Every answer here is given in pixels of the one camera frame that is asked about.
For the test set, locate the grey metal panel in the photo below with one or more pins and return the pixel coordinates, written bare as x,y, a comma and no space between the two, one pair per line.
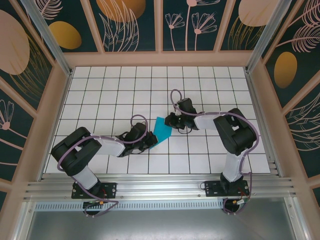
160,225

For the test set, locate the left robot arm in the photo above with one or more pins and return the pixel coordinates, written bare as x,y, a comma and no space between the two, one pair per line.
72,155

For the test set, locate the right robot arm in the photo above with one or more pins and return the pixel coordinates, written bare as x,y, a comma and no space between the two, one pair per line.
235,132

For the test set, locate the aluminium mounting rail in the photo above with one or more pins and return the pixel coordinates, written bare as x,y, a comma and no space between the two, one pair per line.
160,186

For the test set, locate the blue paper sheet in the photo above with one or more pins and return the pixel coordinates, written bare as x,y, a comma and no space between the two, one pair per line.
162,130

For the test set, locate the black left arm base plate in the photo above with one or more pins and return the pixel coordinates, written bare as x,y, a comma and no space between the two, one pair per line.
110,188

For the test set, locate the aluminium side rail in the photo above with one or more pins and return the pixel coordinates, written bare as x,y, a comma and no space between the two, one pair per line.
260,120

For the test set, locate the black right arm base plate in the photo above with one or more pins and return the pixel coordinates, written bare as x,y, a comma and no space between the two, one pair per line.
212,190

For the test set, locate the aluminium corner post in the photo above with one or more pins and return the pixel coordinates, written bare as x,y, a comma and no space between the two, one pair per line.
47,37
265,37

